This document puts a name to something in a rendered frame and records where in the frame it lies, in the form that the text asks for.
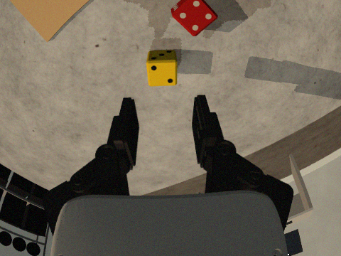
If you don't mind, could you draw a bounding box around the red die with white pips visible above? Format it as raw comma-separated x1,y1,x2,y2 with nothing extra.
171,0,218,36

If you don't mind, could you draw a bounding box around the tan flat mat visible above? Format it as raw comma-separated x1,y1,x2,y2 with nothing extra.
10,0,89,42

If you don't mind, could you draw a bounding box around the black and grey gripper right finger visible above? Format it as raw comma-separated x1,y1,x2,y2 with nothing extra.
192,95,293,231

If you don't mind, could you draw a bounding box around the yellow die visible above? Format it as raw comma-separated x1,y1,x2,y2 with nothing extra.
146,50,177,86

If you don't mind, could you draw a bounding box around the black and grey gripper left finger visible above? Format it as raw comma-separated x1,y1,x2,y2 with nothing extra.
42,97,139,235

